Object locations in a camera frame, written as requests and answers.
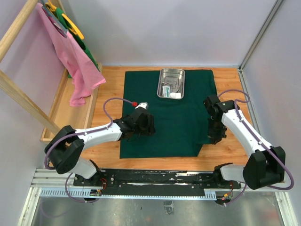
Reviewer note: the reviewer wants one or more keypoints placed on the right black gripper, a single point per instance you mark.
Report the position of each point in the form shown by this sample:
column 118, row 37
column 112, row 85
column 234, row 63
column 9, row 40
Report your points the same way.
column 215, row 137

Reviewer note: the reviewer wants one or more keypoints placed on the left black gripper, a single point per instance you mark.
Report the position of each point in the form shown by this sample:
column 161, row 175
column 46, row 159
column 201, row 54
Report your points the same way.
column 150, row 129

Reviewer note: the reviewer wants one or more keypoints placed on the dark green surgical cloth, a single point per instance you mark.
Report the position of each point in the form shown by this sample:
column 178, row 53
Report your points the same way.
column 181, row 126

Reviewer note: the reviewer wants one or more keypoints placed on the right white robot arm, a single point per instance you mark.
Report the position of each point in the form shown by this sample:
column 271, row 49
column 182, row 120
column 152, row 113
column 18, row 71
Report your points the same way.
column 265, row 165

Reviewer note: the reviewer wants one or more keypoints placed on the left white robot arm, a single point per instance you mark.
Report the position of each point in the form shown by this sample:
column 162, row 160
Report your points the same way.
column 64, row 150

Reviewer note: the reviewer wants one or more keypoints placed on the steel surgical instruments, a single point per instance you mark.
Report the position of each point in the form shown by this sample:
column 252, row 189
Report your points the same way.
column 173, row 82

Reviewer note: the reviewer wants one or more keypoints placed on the green white packet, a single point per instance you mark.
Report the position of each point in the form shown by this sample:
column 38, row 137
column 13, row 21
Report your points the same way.
column 166, row 91

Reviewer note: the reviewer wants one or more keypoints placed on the white cotton balls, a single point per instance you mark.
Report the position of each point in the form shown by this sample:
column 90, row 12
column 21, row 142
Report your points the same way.
column 175, row 95

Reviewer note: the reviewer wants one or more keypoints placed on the steel instrument tray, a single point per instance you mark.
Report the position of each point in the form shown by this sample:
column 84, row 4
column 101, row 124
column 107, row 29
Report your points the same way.
column 174, row 73

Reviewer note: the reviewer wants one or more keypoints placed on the pink shirt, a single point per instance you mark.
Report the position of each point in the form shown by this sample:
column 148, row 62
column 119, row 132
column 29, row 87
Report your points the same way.
column 84, row 72

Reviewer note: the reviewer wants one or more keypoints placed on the yellow hanger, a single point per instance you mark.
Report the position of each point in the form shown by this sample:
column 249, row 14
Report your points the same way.
column 72, row 27

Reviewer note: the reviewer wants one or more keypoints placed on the grey hanger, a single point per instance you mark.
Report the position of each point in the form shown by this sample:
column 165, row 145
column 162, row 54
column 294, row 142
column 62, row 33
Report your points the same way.
column 53, row 19

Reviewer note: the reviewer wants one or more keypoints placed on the green garment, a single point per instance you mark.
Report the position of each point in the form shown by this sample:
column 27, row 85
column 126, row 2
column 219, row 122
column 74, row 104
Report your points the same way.
column 67, row 25

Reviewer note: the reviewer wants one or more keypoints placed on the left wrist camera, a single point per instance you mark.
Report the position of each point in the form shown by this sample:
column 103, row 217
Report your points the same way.
column 143, row 105

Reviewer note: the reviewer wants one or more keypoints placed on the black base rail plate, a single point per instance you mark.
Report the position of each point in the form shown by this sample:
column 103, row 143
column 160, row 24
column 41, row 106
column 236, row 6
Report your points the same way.
column 155, row 183

